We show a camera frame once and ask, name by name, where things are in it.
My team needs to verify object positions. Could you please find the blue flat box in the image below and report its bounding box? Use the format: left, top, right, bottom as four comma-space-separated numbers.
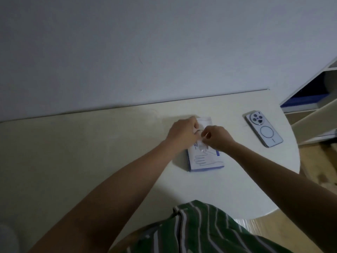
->
281, 93, 331, 108

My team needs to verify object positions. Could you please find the person's left forearm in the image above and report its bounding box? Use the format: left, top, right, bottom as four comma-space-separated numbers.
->
28, 140, 182, 253

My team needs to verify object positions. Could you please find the person's right forearm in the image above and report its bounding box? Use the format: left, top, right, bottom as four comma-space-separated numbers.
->
224, 142, 337, 253

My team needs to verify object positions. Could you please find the white smartphone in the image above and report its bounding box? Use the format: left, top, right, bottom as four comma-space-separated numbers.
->
245, 111, 284, 148

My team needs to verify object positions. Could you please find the person's right hand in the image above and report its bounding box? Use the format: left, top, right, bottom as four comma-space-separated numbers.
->
201, 125, 236, 153

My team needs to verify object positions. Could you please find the white shelf unit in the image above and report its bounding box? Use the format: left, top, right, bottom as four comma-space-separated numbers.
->
280, 57, 337, 146

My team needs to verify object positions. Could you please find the clear disposable glove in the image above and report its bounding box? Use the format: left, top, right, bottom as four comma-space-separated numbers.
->
194, 121, 210, 153

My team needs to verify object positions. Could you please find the person's left hand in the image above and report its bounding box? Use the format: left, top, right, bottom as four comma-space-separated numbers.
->
165, 116, 203, 149

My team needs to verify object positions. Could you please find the green striped shirt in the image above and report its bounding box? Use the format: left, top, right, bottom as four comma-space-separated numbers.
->
126, 200, 293, 253

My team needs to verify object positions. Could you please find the white glove box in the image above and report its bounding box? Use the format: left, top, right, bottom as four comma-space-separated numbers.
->
186, 116, 225, 172

